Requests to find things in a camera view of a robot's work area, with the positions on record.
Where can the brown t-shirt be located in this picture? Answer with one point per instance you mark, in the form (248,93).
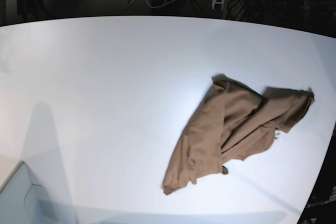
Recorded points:
(232,122)

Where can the white bin at corner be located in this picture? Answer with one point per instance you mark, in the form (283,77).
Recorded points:
(21,200)

